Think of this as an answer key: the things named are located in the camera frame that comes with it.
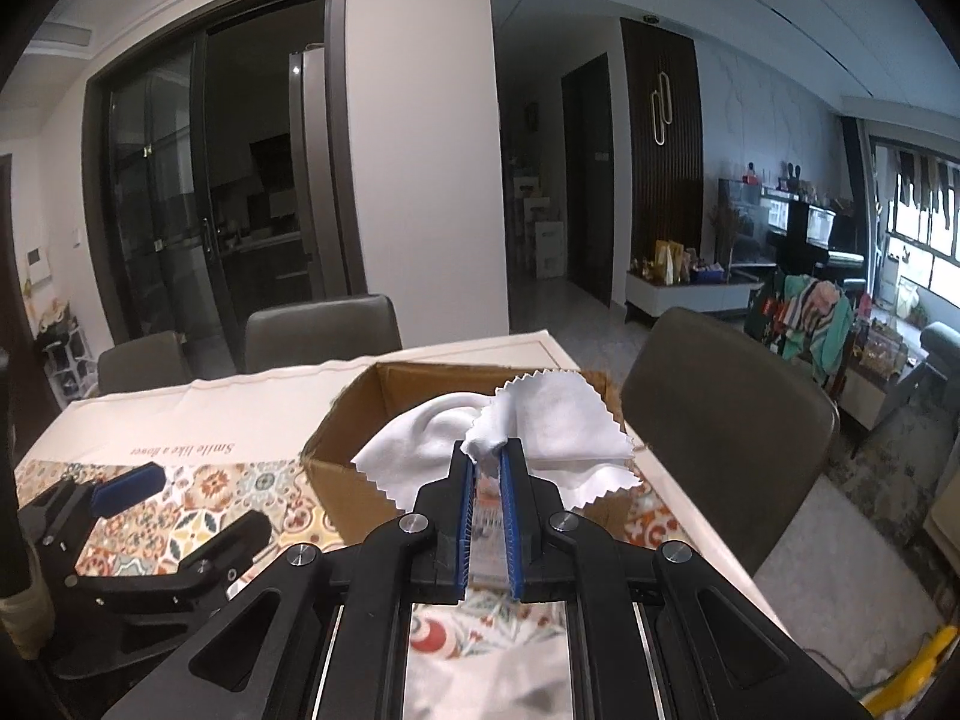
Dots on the group of yellow snack bags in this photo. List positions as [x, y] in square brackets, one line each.
[667, 262]

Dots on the grey armchair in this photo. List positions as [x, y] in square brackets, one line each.
[941, 341]

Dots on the person's left forearm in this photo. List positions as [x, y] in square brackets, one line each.
[24, 624]

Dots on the large grey dining chair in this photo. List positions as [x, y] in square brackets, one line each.
[720, 427]

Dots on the dark interior door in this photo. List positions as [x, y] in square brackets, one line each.
[589, 180]

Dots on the white floral cloth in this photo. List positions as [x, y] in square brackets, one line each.
[525, 682]

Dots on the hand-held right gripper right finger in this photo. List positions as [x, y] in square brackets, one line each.
[513, 521]

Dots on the white shoe rack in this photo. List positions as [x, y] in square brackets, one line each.
[60, 360]

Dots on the glass coffee table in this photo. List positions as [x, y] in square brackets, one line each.
[885, 360]

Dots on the brown cardboard box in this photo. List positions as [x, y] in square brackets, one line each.
[345, 450]

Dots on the white wall intercom panel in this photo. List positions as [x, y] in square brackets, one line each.
[37, 264]

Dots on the black upright piano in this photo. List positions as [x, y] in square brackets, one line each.
[821, 236]

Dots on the silver refrigerator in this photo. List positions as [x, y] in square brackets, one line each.
[309, 180]

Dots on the white television cabinet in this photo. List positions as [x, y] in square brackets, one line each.
[690, 292]

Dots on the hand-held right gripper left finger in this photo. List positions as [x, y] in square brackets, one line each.
[469, 517]

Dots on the dark window curtain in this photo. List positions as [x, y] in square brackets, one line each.
[859, 202]

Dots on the gold loop wall lamp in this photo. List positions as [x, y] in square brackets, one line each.
[661, 109]

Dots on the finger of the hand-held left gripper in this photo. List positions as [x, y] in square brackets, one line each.
[127, 487]
[225, 540]

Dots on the dark glass sliding door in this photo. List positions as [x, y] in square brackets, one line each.
[172, 225]

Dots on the dark slatted wall panel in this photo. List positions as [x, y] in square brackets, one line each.
[679, 187]

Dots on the flat screen television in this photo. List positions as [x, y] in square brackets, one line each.
[746, 221]

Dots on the yellow plastic toy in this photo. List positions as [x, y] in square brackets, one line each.
[919, 671]

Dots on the vase of dried flowers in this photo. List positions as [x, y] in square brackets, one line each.
[726, 232]

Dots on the row of hanging laundry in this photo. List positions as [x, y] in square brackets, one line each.
[926, 180]

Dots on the beige sofa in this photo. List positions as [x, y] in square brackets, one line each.
[949, 510]

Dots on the white zigzag-edged cloth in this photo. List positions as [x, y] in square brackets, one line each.
[555, 427]

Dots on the white hallway shelf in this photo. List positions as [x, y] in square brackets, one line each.
[544, 240]

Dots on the pile of colourful clothes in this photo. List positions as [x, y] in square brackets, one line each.
[810, 319]

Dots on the patterned tablecloth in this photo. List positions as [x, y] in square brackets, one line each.
[187, 499]

